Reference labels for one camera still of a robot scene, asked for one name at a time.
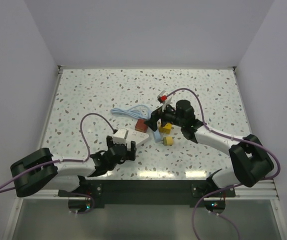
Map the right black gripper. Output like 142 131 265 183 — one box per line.
143 100 185 132

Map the yellow cube socket adapter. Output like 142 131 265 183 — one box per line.
158 123 172 135

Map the red square plug adapter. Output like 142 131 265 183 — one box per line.
134 118 148 133

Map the white triangular power strip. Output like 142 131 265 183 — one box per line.
125 128 150 149

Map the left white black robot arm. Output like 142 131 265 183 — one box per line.
10 136 140 198

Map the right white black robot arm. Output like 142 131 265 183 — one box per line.
144 100 274 197

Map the small yellow plug adapter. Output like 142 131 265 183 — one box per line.
162 136 174 146

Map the light blue power strip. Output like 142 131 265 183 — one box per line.
152 130 162 143

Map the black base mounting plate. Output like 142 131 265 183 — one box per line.
57 179 236 210

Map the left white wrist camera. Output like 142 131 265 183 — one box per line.
112 128 129 142

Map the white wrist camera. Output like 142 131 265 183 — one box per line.
112 128 129 142
157 90 172 111

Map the light blue coiled cord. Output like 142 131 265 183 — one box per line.
110 104 152 121

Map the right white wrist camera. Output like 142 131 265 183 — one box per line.
157 90 172 111

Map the aluminium table frame rail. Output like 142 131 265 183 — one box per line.
235 180 279 200

